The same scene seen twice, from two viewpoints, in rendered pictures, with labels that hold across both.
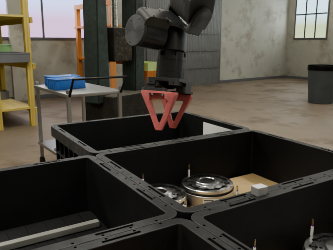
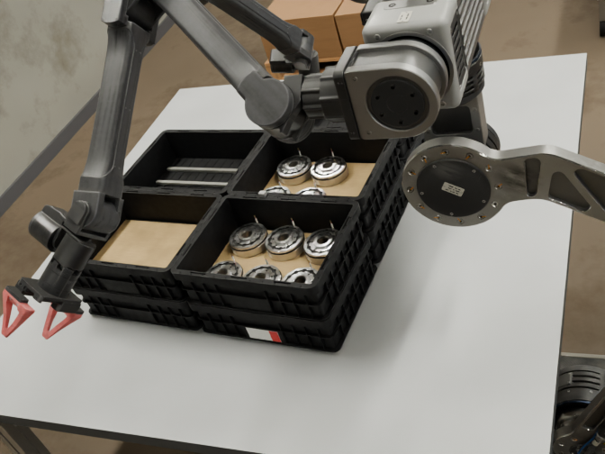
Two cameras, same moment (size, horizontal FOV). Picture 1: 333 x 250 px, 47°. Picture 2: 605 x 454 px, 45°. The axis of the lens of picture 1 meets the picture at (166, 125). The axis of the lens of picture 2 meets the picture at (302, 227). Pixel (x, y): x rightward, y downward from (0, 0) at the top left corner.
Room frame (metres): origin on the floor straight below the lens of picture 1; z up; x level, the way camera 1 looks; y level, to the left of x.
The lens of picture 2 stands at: (-0.04, -1.62, 2.00)
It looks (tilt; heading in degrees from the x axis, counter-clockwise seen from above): 37 degrees down; 68
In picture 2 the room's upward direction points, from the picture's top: 20 degrees counter-clockwise
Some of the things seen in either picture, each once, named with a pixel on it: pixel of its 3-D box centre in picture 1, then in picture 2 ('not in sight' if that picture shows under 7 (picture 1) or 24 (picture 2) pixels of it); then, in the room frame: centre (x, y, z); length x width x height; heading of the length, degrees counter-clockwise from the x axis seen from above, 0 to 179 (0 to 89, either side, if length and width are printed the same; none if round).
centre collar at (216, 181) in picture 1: (207, 181); (327, 166); (0.71, -0.08, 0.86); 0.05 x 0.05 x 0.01
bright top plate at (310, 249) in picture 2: not in sight; (323, 242); (0.52, -0.33, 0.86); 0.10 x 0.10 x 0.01
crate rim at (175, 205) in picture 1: (229, 163); (312, 165); (0.66, -0.11, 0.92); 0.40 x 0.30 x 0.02; 122
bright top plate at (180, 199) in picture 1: (158, 194); (293, 166); (0.66, 0.01, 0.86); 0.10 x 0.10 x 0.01
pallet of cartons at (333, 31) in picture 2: not in sight; (359, 17); (2.19, 1.90, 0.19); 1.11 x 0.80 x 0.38; 130
